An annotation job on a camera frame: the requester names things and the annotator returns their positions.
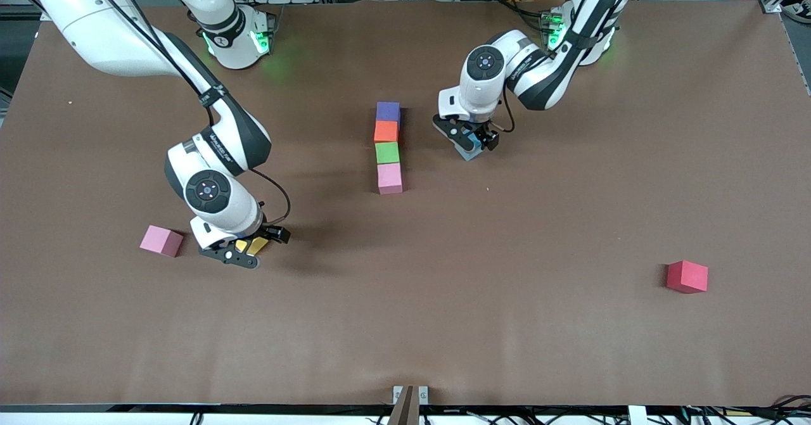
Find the blue foam cube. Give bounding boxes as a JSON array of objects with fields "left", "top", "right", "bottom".
[{"left": 457, "top": 130, "right": 489, "bottom": 162}]

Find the pink foam cube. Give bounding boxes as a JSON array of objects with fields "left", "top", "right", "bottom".
[
  {"left": 377, "top": 163, "right": 404, "bottom": 195},
  {"left": 139, "top": 225, "right": 184, "bottom": 258}
]

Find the brown pointed strip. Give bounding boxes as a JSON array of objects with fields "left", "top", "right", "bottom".
[{"left": 387, "top": 385, "right": 414, "bottom": 425}]

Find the red foam cube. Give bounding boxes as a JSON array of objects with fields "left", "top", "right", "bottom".
[{"left": 666, "top": 260, "right": 709, "bottom": 295}]

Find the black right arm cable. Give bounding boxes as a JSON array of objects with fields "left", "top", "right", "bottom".
[{"left": 82, "top": 0, "right": 292, "bottom": 226}]

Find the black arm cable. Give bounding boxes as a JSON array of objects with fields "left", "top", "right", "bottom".
[
  {"left": 82, "top": 0, "right": 292, "bottom": 226},
  {"left": 497, "top": 0, "right": 634, "bottom": 133}
]

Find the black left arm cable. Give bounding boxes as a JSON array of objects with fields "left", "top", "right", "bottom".
[{"left": 497, "top": 0, "right": 634, "bottom": 133}]

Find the metal table edge bracket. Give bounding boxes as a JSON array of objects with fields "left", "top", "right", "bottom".
[{"left": 392, "top": 385, "right": 430, "bottom": 406}]

